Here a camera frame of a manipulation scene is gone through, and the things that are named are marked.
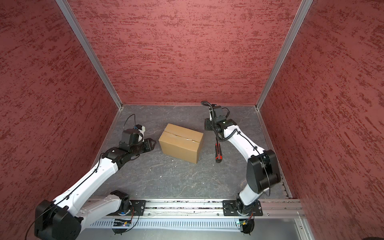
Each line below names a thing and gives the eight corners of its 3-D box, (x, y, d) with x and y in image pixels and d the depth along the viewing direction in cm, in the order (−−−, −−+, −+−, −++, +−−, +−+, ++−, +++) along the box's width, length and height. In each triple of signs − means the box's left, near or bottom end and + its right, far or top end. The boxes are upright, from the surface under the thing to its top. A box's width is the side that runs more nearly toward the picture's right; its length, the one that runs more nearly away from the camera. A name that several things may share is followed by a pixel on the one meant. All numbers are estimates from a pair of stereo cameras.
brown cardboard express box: (159, 157, 94) (154, 144, 81) (169, 138, 104) (165, 123, 91) (195, 167, 90) (195, 155, 77) (201, 146, 100) (203, 132, 87)
